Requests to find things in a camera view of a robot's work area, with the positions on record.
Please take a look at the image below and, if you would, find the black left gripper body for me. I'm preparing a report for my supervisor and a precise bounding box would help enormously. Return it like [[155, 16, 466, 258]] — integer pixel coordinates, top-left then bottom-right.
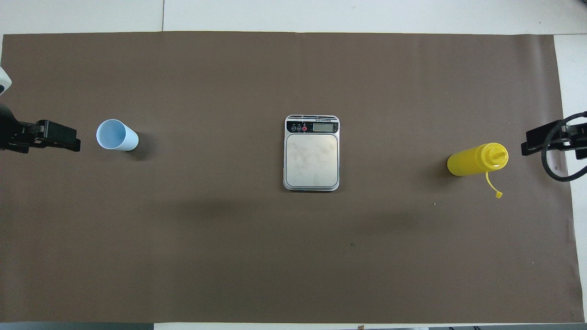
[[0, 103, 23, 149]]

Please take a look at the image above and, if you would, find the yellow squeeze bottle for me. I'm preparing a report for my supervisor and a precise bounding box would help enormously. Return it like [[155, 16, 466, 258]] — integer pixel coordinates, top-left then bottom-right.
[[447, 143, 509, 199]]

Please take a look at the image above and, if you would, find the brown table mat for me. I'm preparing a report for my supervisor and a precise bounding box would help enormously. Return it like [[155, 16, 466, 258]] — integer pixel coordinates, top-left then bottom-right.
[[0, 31, 585, 324]]

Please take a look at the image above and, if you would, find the silver digital kitchen scale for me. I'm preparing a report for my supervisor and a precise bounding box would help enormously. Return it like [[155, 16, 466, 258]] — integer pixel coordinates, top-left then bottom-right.
[[283, 115, 340, 192]]

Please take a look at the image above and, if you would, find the light blue plastic cup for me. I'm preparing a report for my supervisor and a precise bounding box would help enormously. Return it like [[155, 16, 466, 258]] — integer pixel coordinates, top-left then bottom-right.
[[96, 119, 139, 152]]

